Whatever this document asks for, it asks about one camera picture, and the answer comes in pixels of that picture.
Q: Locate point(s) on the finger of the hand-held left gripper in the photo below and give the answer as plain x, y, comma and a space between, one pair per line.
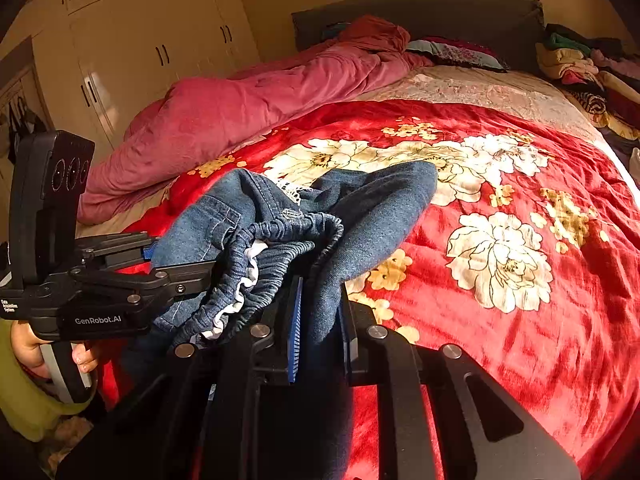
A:
120, 252
175, 282

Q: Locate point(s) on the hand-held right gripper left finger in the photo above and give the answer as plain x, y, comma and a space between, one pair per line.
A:
295, 330

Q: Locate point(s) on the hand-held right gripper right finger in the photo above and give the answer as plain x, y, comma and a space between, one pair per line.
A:
350, 340

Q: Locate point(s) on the blue denim pants lace trim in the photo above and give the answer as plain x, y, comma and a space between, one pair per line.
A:
370, 210

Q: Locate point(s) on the person's left forearm green sleeve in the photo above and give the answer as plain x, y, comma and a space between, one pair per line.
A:
25, 405

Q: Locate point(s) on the person's left hand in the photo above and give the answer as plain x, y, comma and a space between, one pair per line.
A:
27, 350

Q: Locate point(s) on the dark hanging items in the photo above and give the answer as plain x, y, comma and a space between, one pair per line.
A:
22, 122

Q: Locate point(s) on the red floral blanket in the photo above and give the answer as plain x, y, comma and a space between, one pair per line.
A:
500, 320

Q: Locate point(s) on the cream wardrobe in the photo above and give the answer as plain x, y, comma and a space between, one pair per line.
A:
150, 60

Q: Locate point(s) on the pink quilt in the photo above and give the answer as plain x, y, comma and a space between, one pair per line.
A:
240, 110

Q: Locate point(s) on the dark floral pillow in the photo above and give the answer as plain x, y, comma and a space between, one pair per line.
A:
460, 55

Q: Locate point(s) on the dark grey headboard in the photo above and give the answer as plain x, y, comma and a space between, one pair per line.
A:
450, 15

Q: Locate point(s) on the pile of mixed clothes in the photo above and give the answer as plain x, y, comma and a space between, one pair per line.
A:
590, 75

